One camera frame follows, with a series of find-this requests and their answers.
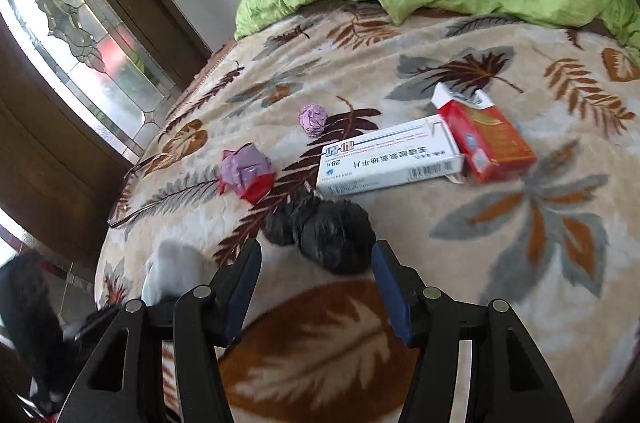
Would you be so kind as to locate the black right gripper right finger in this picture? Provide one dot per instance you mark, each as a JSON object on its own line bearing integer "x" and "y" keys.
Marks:
{"x": 510, "y": 380}

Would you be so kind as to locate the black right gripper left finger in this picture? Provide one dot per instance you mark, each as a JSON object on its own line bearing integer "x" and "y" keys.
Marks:
{"x": 122, "y": 380}

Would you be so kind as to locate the white cloth green trim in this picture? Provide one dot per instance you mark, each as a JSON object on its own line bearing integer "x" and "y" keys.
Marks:
{"x": 172, "y": 270}

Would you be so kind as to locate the black plastic bag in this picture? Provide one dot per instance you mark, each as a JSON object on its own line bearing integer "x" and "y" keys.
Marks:
{"x": 336, "y": 235}

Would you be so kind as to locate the purple red candy wrapper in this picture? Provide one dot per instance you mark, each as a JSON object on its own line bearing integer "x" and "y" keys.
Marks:
{"x": 247, "y": 172}

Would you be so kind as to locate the long white pill box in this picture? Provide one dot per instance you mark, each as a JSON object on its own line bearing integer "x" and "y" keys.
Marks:
{"x": 405, "y": 153}

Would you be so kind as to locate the leaf pattern beige blanket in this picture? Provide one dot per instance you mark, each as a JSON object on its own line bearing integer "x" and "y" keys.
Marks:
{"x": 560, "y": 243}

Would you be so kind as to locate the red cigarette box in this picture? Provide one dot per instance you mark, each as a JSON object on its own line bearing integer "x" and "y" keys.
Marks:
{"x": 492, "y": 146}

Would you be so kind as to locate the stained glass wooden door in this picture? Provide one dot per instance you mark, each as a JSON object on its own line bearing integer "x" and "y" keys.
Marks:
{"x": 85, "y": 86}

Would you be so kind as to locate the crumpled purple paper ball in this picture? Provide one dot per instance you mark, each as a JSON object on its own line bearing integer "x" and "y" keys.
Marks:
{"x": 312, "y": 118}

